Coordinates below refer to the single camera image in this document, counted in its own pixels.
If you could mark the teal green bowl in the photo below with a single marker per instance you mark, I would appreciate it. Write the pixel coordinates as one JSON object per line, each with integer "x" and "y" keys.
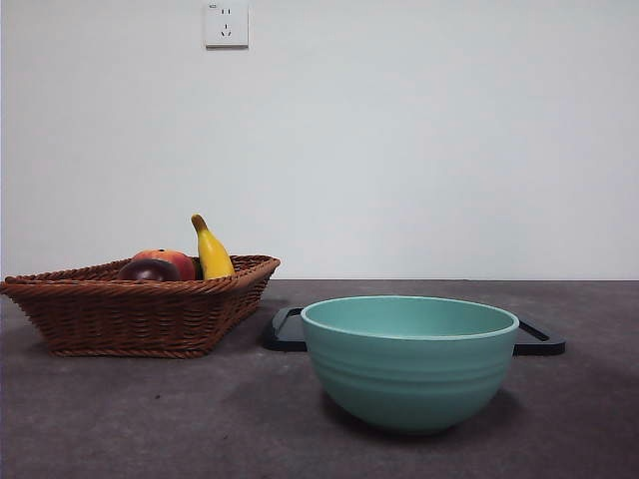
{"x": 409, "y": 379}

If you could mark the dark red plum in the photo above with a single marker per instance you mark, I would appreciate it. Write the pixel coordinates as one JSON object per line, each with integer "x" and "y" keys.
{"x": 147, "y": 271}

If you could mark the black tray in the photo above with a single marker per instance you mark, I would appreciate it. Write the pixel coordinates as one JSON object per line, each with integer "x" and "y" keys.
{"x": 284, "y": 334}

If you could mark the yellow banana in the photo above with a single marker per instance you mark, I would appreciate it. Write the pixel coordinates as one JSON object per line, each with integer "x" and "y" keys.
{"x": 212, "y": 254}

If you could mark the green avocado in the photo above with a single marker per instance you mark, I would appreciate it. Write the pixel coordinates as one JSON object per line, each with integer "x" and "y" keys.
{"x": 197, "y": 269}

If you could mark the red yellow apple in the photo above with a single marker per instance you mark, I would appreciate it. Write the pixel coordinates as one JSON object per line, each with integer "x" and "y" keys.
{"x": 170, "y": 258}

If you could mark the brown wicker basket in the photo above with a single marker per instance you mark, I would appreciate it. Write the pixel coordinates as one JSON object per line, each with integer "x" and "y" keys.
{"x": 135, "y": 319}

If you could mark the white wall socket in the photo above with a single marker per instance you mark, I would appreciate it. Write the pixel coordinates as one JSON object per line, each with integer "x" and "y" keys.
{"x": 226, "y": 25}

